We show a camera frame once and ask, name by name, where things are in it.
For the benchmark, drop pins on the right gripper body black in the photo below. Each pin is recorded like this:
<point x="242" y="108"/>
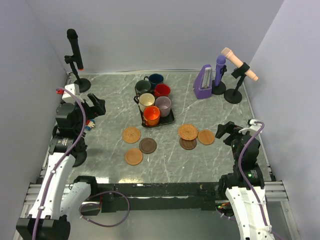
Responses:
<point x="232" y="140"/>

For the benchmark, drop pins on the blue mug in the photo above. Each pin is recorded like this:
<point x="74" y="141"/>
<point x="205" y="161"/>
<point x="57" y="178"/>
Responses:
<point x="154" y="79"/>

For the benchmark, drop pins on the dark wood coaster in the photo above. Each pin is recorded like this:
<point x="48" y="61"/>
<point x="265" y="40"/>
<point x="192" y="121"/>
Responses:
<point x="147" y="145"/>
<point x="188" y="144"/>

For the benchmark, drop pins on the orange mug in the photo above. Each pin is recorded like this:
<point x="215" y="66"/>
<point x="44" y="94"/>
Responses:
<point x="151" y="116"/>

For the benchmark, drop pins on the light wood coaster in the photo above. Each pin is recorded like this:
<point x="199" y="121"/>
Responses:
<point x="133" y="156"/>
<point x="206" y="137"/>

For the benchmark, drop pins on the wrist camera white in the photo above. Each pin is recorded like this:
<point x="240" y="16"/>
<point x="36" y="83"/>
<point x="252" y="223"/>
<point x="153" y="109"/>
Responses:
<point x="254" y="125"/>
<point x="70" y="93"/>

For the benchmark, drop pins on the lilac mug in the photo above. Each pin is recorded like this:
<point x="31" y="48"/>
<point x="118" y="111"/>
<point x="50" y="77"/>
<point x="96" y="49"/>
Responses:
<point x="164" y="104"/>

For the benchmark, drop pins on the red mug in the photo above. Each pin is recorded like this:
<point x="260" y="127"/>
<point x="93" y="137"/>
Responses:
<point x="162" y="90"/>

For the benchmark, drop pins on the black round stand base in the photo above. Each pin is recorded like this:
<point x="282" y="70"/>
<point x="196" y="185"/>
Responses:
<point x="80" y="156"/>

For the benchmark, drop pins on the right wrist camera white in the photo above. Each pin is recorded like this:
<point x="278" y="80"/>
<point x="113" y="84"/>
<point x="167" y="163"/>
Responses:
<point x="254" y="125"/>

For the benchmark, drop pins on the left black microphone stand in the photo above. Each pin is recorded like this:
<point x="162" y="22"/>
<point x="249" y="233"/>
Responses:
<point x="83" y="83"/>

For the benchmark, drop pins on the purple microphone black stand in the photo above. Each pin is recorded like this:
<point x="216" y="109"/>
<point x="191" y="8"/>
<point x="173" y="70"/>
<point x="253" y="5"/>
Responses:
<point x="221" y="87"/>

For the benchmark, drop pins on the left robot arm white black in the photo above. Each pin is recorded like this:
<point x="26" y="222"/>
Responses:
<point x="52" y="212"/>

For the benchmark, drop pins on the black serving tray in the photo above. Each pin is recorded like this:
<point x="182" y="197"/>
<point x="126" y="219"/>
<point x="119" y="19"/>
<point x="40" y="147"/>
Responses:
<point x="162" y="121"/>

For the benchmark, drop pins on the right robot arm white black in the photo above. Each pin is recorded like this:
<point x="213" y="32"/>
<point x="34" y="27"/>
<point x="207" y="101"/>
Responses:
<point x="244" y="188"/>

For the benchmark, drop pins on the woven rattan coaster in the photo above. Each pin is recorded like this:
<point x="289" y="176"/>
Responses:
<point x="188" y="132"/>
<point x="131" y="135"/>

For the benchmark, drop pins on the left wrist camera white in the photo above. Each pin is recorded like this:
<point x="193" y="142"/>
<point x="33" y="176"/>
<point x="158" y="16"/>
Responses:
<point x="70" y="93"/>

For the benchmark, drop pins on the purple metronome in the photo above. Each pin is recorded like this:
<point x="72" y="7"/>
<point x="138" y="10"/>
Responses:
<point x="203" y="83"/>

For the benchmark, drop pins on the dark green mug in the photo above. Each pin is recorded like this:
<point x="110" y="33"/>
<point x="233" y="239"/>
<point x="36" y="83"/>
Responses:
<point x="143" y="86"/>

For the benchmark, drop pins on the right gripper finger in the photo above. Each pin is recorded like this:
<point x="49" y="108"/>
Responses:
<point x="221" y="130"/>
<point x="231" y="126"/>

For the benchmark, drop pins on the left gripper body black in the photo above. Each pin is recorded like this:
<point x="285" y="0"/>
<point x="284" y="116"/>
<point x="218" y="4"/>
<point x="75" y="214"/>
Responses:
<point x="90" y="112"/>

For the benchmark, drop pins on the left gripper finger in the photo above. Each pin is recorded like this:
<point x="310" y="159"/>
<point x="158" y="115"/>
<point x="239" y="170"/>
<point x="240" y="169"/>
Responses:
<point x="93" y="98"/>
<point x="99" y="106"/>

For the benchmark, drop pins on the colourful toy block figure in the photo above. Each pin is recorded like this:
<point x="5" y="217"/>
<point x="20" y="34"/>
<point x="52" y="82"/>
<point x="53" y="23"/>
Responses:
<point x="90" y="123"/>

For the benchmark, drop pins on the cream mug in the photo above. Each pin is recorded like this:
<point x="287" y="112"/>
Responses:
<point x="144" y="100"/>

